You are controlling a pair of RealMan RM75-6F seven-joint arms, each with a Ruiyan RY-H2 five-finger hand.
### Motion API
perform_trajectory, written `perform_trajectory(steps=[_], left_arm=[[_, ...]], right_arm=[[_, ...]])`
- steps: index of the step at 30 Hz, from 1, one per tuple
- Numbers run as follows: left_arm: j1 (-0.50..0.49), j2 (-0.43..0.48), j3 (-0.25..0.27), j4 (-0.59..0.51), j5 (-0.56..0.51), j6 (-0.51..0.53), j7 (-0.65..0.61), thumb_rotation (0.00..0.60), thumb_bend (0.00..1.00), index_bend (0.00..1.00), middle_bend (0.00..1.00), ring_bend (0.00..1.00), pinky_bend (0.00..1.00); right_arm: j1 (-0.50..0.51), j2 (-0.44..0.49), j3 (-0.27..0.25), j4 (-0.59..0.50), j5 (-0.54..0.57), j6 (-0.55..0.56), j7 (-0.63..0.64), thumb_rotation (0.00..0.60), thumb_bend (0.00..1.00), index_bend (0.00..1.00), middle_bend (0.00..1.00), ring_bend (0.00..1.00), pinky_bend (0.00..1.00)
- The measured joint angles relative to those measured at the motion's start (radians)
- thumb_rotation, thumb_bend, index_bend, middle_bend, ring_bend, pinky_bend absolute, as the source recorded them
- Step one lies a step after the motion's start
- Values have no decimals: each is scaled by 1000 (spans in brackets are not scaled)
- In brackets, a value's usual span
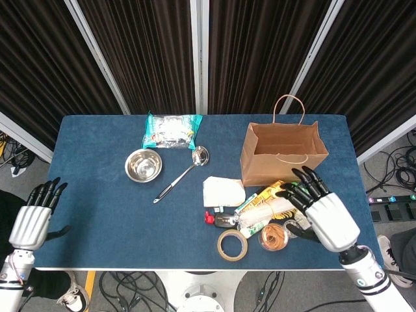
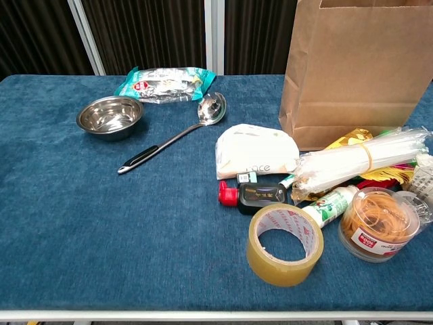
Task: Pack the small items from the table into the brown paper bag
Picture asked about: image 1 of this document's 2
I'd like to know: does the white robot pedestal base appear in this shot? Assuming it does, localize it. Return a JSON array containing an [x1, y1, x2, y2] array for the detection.
[[155, 270, 248, 312]]

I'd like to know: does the white bottle green print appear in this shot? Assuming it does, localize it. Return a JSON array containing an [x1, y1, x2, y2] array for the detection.
[[239, 220, 266, 239]]

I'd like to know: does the brown paper carrier bag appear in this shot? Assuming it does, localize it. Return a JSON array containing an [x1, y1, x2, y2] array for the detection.
[[239, 94, 330, 188]]

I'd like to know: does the cup of orange bands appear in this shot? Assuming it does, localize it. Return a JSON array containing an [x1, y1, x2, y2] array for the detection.
[[258, 222, 290, 252]]

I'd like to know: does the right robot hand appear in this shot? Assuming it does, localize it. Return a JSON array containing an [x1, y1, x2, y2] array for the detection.
[[275, 165, 361, 253]]

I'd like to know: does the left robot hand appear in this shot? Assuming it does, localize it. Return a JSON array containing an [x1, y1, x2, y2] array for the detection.
[[8, 177, 72, 251]]

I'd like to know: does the white pink sneaker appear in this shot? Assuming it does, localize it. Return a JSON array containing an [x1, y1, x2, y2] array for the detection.
[[376, 234, 413, 289]]

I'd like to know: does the stainless steel bowl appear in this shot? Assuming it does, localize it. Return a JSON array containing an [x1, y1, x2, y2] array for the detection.
[[124, 148, 163, 183]]

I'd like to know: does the black floor cable tangle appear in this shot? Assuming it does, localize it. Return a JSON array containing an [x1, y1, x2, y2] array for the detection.
[[97, 271, 178, 312], [363, 129, 416, 196], [0, 129, 36, 170]]

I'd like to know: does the white aluminium frame post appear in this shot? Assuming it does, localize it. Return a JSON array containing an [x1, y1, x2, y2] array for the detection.
[[0, 112, 55, 163], [279, 0, 346, 114], [356, 114, 416, 166], [64, 0, 131, 115], [190, 0, 209, 115]]

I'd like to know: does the clear plastic bag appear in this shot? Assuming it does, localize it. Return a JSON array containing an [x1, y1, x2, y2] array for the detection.
[[234, 198, 295, 230]]

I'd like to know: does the white tissue pack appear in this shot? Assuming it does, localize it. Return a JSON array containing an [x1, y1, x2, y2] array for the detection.
[[202, 175, 246, 208]]

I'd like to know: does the transparent tape roll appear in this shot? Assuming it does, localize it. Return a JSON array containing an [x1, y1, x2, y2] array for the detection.
[[216, 229, 249, 262]]

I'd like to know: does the dark grey trouser leg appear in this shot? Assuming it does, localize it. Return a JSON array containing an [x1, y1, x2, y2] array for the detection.
[[389, 224, 416, 270]]

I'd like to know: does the dark pleated curtain panel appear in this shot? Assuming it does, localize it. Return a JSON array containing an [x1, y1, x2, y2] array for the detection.
[[0, 0, 124, 151], [292, 0, 416, 157], [207, 0, 332, 115], [77, 0, 196, 115]]

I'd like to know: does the blue felt table cover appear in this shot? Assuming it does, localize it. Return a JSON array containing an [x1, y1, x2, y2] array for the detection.
[[34, 113, 385, 270]]

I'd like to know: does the black foot pedal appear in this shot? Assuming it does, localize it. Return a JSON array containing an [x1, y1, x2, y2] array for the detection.
[[385, 203, 416, 220]]

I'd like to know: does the steel ladle black handle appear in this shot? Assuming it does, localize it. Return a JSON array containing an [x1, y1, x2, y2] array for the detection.
[[153, 146, 211, 205]]

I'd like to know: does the teal silver snack packet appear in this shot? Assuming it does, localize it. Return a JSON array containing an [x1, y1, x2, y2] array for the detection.
[[141, 110, 204, 151]]

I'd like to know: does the black white sneaker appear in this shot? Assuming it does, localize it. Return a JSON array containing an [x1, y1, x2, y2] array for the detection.
[[57, 271, 90, 312]]

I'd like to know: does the gold biscuit packet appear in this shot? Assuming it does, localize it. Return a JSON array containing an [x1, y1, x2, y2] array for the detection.
[[250, 180, 303, 222]]

